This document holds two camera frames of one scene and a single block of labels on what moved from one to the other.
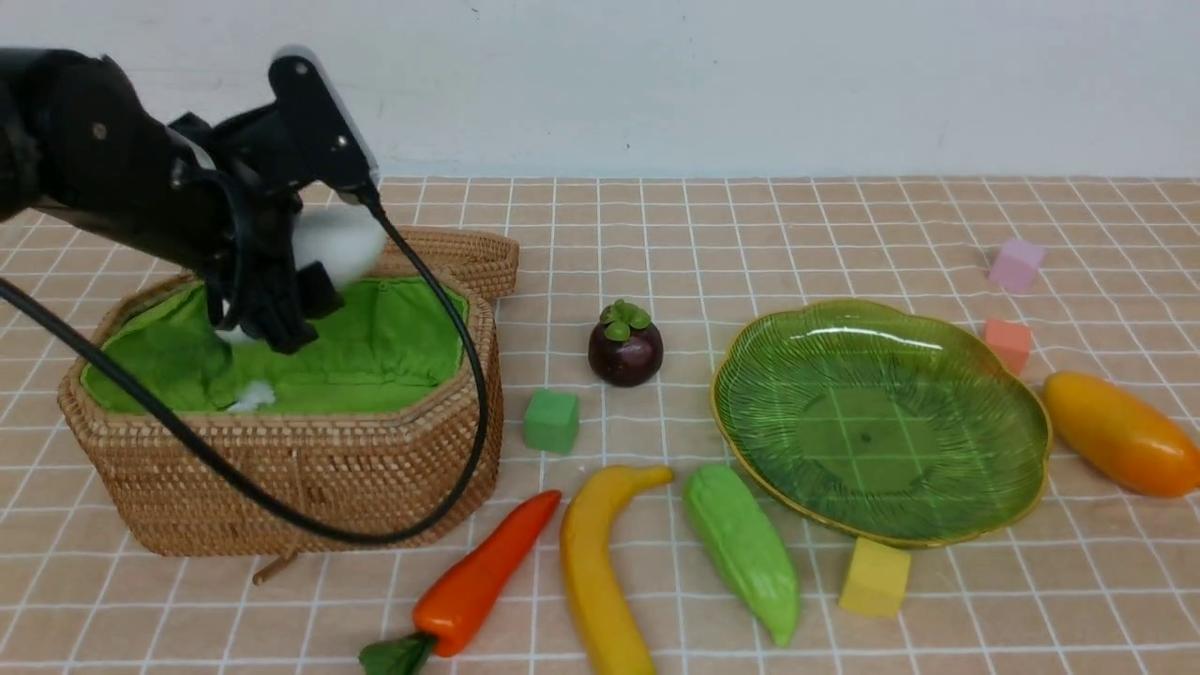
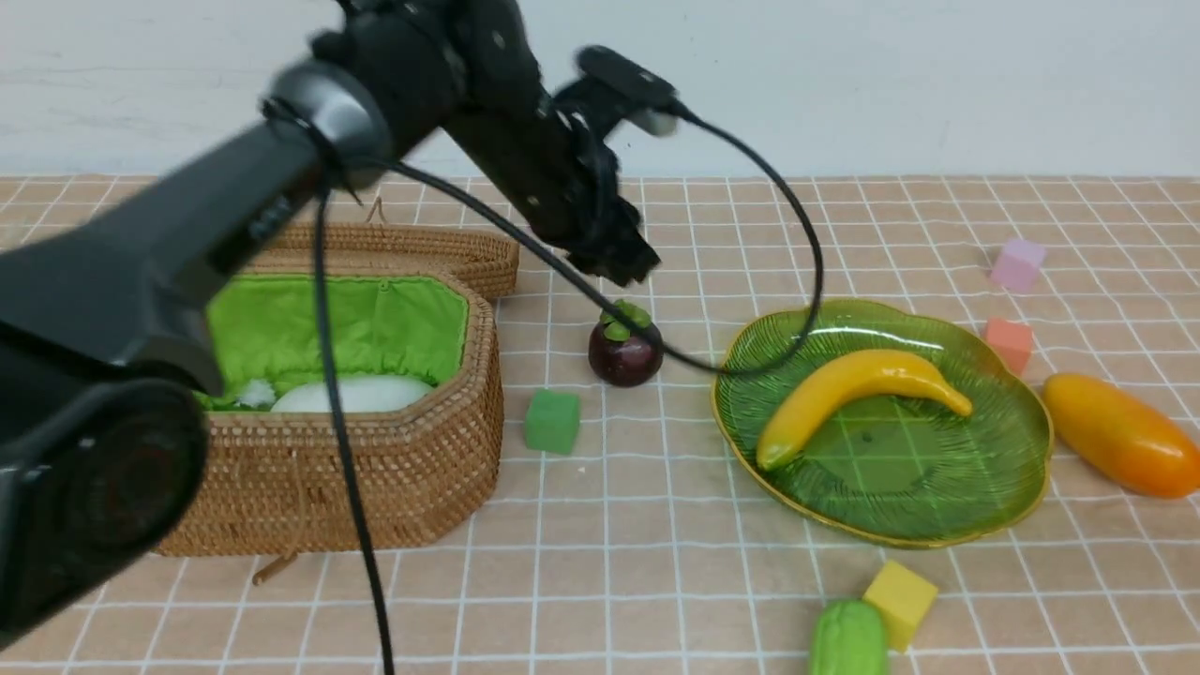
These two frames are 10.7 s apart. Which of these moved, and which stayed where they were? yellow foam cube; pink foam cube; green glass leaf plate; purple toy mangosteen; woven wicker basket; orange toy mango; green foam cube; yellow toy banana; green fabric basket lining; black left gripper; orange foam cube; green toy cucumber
Moved: yellow toy banana; yellow foam cube; black left gripper; green toy cucumber
Stayed: woven wicker basket; green glass leaf plate; orange toy mango; green foam cube; orange foam cube; purple toy mangosteen; pink foam cube; green fabric basket lining
